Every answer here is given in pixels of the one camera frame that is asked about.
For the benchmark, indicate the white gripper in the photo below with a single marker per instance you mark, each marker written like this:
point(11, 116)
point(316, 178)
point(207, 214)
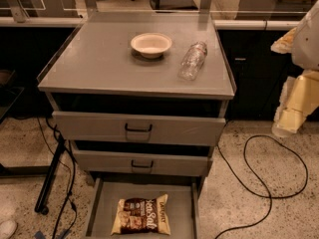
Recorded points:
point(307, 42)

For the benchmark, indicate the brown chip bag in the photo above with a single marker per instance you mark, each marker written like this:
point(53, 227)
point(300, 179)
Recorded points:
point(139, 215)

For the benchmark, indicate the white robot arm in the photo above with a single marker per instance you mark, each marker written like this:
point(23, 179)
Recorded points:
point(305, 49)

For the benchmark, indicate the grey drawer cabinet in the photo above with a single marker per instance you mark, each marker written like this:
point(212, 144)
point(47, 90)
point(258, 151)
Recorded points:
point(99, 71)

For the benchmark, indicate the grey open bottom drawer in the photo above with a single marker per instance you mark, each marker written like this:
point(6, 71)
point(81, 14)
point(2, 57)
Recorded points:
point(181, 207)

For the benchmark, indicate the grey middle drawer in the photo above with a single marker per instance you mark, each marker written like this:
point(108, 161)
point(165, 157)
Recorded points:
point(143, 158)

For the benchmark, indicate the grey top drawer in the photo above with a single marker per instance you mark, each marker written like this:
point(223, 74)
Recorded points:
point(137, 128)

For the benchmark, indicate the clear plastic water bottle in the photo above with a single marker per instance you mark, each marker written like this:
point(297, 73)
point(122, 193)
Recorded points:
point(193, 61)

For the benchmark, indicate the white paper bowl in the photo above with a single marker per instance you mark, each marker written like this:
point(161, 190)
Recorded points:
point(151, 45)

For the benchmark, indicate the black table leg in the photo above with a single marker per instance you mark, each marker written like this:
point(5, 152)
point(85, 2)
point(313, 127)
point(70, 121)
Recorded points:
point(41, 204)

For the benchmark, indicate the white shoe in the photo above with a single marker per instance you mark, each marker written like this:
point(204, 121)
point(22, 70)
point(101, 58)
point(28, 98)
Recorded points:
point(7, 229)

